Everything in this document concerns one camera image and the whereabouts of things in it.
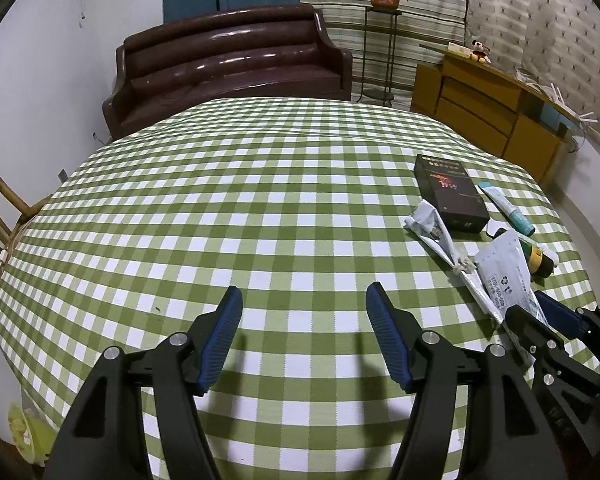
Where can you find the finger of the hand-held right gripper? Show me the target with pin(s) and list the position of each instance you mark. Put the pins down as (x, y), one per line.
(527, 332)
(560, 315)

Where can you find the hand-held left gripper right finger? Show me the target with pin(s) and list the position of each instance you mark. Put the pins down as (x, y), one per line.
(387, 335)

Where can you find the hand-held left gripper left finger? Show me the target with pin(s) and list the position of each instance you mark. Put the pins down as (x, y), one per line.
(220, 340)

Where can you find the green yellow black bottle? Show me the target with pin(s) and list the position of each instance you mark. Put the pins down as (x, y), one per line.
(539, 260)

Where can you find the white printed packet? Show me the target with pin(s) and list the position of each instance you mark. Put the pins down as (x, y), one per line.
(505, 270)

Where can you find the dark bottle yellow label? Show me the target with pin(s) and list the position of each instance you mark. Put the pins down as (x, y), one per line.
(497, 232)

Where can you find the light blue teal-capped tube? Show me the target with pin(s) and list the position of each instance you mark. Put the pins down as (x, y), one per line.
(510, 212)

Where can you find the long white wrapper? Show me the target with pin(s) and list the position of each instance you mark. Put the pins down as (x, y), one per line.
(430, 222)

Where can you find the black cardboard box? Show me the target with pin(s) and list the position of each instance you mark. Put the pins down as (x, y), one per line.
(447, 190)

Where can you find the green checkered tablecloth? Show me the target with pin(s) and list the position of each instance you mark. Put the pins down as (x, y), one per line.
(230, 185)

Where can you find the white router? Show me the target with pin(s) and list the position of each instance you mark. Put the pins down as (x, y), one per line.
(567, 110)

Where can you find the yellow green plastic object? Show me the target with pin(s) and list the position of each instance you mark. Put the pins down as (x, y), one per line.
(30, 435)

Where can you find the wooden cabinet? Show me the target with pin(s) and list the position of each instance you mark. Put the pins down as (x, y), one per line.
(480, 105)

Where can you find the rattan chair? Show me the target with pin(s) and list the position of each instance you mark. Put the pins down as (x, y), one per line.
(30, 208)

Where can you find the black metal plant stand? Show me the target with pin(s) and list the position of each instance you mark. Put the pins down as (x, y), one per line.
(377, 95)

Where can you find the mouse plush toy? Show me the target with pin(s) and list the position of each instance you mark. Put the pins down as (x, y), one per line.
(478, 50)

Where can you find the brown leather sofa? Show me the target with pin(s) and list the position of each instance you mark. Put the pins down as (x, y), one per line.
(230, 60)

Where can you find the small white box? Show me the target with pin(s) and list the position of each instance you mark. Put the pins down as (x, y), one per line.
(459, 50)

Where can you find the beige patterned curtain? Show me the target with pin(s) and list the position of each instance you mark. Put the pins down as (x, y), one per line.
(530, 10)

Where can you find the striped curtain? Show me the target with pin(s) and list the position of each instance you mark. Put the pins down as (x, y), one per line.
(430, 5)

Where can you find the grey wall socket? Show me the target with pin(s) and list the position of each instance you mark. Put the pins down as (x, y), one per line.
(63, 175)

